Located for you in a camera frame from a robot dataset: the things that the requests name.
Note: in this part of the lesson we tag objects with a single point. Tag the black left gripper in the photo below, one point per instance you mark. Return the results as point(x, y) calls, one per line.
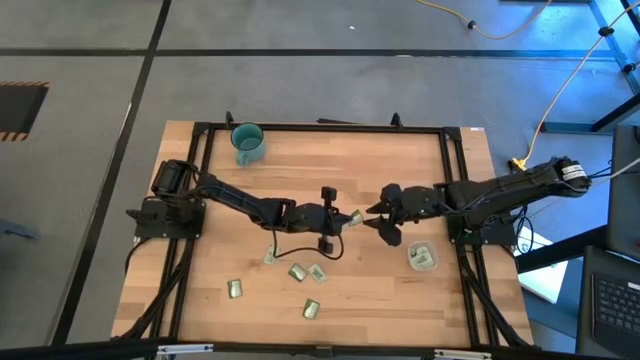
point(312, 219)

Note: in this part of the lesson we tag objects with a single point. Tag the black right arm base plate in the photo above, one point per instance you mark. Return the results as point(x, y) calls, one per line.
point(502, 236)

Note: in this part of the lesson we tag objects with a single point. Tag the silver bracket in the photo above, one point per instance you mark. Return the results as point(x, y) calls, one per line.
point(185, 348)
point(462, 354)

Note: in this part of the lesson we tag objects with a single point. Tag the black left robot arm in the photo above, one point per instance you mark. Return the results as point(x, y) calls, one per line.
point(235, 200)

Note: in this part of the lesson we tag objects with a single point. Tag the black rig beam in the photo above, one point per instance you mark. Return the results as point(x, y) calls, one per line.
point(75, 350)

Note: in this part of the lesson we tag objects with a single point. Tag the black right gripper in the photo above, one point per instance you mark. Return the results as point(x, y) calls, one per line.
point(415, 202)

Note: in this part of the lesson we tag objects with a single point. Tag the dark laptop with keyboard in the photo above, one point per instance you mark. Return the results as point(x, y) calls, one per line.
point(617, 310)

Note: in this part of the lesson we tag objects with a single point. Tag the black frame clamp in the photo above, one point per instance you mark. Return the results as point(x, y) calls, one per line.
point(396, 119)
point(229, 119)

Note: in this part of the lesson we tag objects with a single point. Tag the grey monitor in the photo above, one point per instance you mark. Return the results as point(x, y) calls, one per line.
point(625, 200)

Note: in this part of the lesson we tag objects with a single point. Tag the white box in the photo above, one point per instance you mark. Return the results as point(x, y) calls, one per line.
point(545, 282)

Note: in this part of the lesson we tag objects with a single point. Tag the pale Stevia sweetener packet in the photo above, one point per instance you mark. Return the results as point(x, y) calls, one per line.
point(317, 273)
point(357, 218)
point(269, 257)
point(417, 250)

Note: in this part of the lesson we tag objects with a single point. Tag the teal ceramic mug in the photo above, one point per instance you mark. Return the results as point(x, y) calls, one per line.
point(247, 145)

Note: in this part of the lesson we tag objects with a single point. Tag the clear plastic container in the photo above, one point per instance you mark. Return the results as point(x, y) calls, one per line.
point(434, 256)

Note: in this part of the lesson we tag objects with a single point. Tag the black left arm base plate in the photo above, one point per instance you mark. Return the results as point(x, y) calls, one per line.
point(145, 231)

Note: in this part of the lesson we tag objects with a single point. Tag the grey floor object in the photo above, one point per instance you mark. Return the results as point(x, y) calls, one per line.
point(15, 230)

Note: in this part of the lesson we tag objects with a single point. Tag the black diagonal bar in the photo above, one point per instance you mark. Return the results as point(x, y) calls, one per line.
point(560, 251)

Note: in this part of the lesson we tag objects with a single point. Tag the black mat with striped edge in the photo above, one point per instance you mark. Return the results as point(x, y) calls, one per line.
point(20, 110)

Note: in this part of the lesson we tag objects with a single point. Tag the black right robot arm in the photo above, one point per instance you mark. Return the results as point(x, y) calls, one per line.
point(500, 192)

